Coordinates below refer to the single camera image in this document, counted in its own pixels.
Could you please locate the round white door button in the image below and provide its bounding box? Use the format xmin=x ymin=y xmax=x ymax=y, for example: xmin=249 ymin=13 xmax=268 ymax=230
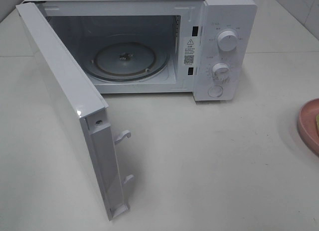
xmin=207 ymin=86 xmax=223 ymax=98

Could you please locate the white microwave door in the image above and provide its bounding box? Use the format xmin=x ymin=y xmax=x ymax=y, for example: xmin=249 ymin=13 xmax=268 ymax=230
xmin=16 ymin=2 xmax=134 ymax=220

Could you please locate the white timer knob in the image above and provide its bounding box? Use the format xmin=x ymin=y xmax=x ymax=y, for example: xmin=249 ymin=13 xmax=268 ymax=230
xmin=212 ymin=63 xmax=230 ymax=81

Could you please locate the pink round plate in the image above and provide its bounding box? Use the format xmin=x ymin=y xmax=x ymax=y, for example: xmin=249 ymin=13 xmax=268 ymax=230
xmin=297 ymin=98 xmax=319 ymax=156

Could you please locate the sandwich with lettuce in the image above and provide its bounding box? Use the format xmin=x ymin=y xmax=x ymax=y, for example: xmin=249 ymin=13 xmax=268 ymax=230
xmin=315 ymin=114 xmax=319 ymax=135

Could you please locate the glass microwave turntable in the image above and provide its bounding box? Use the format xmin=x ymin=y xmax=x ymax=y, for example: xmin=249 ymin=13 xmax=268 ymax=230
xmin=81 ymin=34 xmax=173 ymax=82

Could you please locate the white warning label sticker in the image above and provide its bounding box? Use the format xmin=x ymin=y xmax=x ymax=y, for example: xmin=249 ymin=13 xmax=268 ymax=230
xmin=182 ymin=37 xmax=198 ymax=66

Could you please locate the white microwave oven body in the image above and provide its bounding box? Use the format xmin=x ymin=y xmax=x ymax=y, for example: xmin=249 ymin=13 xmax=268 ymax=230
xmin=21 ymin=0 xmax=257 ymax=101

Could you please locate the upper white power knob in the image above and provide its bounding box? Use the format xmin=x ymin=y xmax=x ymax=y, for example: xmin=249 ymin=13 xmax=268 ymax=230
xmin=217 ymin=29 xmax=238 ymax=52

